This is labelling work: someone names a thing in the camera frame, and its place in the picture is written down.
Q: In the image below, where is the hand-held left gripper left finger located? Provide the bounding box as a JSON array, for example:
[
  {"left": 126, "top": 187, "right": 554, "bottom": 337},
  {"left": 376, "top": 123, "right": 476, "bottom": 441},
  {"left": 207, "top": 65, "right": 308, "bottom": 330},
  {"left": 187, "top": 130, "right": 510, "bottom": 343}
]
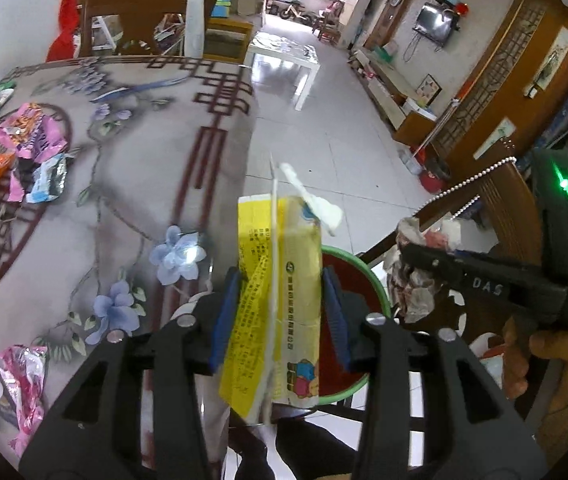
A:
[{"left": 18, "top": 266, "right": 242, "bottom": 480}]

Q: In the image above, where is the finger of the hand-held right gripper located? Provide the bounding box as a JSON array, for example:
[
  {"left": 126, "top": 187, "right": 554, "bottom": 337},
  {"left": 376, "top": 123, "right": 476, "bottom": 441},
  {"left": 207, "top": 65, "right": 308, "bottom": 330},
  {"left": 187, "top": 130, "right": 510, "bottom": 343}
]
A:
[{"left": 398, "top": 242, "right": 547, "bottom": 311}]

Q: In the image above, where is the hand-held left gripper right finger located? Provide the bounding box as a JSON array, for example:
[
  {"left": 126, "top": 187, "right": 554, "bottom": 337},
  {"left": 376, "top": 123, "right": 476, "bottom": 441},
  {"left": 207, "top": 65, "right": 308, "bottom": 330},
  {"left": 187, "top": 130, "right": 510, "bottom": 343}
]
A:
[{"left": 321, "top": 266, "right": 550, "bottom": 480}]

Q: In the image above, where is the red green plastic stool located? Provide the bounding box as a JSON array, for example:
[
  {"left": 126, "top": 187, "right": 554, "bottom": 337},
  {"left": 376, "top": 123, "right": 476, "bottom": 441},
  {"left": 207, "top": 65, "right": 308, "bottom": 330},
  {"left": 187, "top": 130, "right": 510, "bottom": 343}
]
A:
[{"left": 271, "top": 246, "right": 392, "bottom": 406}]

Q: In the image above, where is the tissue paper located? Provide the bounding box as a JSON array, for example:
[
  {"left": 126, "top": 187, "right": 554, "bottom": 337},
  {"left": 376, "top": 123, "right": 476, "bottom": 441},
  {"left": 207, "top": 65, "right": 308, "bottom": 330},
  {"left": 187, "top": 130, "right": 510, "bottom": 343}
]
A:
[{"left": 386, "top": 215, "right": 465, "bottom": 323}]

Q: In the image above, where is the person's right hand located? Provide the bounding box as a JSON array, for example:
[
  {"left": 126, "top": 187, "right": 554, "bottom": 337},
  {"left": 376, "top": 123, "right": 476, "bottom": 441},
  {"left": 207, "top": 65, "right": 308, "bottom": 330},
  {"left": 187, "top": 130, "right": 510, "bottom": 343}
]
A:
[{"left": 501, "top": 316, "right": 568, "bottom": 411}]

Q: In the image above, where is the red bucket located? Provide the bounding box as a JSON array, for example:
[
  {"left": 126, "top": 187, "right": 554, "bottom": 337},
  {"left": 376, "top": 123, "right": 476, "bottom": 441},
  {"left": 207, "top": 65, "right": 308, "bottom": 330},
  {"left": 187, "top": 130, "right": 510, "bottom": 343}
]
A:
[{"left": 418, "top": 166, "right": 446, "bottom": 194}]

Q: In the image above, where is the mop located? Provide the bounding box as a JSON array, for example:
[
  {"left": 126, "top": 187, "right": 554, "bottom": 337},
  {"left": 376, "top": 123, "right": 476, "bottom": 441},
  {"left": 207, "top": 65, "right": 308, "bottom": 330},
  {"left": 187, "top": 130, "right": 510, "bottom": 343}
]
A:
[{"left": 398, "top": 95, "right": 461, "bottom": 172}]

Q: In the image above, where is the wooden room partition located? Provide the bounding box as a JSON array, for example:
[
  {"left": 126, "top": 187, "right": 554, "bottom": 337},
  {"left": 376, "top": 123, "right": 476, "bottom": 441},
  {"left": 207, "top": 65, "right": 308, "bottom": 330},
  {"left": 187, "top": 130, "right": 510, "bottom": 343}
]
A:
[{"left": 434, "top": 0, "right": 568, "bottom": 177}]

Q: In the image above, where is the long television cabinet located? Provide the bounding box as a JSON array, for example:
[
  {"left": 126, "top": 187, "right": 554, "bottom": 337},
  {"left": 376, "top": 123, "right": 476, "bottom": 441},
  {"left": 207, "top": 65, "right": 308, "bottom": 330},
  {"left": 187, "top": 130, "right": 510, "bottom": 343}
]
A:
[{"left": 353, "top": 47, "right": 438, "bottom": 147}]

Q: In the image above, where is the pink snack wrapper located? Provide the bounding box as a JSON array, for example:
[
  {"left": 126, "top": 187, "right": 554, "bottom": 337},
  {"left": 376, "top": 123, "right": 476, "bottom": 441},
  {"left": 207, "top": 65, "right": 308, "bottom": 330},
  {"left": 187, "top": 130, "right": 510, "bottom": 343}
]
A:
[
  {"left": 0, "top": 344, "right": 50, "bottom": 456},
  {"left": 0, "top": 102, "right": 72, "bottom": 166}
]

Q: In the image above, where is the silver blue snack wrapper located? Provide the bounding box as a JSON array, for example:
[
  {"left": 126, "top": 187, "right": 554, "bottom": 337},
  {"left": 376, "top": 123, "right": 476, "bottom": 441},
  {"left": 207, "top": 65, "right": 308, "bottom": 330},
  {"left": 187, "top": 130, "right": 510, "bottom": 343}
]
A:
[{"left": 26, "top": 152, "right": 75, "bottom": 204}]

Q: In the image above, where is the white coffee table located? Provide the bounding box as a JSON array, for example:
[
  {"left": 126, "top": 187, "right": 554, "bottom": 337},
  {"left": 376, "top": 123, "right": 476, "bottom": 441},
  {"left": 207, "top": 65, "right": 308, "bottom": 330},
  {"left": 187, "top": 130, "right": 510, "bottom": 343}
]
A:
[{"left": 245, "top": 31, "right": 322, "bottom": 111}]

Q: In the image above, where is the small wooden cabinet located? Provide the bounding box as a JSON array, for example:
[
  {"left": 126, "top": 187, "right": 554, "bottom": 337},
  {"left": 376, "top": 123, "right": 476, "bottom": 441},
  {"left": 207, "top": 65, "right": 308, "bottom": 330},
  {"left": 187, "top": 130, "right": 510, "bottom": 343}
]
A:
[{"left": 203, "top": 17, "right": 255, "bottom": 64}]

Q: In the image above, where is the small wooden stool chair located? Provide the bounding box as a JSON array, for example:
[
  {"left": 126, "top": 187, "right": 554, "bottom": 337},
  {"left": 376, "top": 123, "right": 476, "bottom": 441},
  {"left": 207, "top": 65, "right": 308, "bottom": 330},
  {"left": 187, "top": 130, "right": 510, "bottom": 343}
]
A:
[{"left": 316, "top": 0, "right": 346, "bottom": 44}]

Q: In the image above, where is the white towel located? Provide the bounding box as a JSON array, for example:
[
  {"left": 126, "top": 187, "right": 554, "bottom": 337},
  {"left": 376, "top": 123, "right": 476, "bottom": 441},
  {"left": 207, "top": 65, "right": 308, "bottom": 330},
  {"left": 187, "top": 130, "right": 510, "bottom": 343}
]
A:
[{"left": 184, "top": 0, "right": 211, "bottom": 59}]

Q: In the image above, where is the child's bicycle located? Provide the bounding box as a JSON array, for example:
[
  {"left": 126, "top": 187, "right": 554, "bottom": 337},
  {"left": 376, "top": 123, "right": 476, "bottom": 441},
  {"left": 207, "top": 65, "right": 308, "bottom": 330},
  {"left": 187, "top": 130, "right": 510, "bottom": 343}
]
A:
[{"left": 279, "top": 2, "right": 316, "bottom": 26}]

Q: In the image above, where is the red cloth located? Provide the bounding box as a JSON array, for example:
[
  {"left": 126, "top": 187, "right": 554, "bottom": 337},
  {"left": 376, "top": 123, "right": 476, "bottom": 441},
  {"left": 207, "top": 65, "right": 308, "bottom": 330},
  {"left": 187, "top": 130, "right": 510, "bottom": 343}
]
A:
[{"left": 46, "top": 0, "right": 120, "bottom": 63}]

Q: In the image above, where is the white bead string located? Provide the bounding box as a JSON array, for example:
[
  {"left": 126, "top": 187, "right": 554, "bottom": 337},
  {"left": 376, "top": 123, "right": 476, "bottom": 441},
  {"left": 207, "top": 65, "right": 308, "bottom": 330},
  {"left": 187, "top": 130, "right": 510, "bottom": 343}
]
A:
[{"left": 416, "top": 156, "right": 518, "bottom": 211}]

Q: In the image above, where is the wall television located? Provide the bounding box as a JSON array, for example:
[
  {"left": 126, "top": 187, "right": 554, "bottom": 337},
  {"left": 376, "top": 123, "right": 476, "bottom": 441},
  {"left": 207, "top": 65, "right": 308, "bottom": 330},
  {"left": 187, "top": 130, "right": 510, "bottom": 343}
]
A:
[{"left": 412, "top": 2, "right": 457, "bottom": 49}]

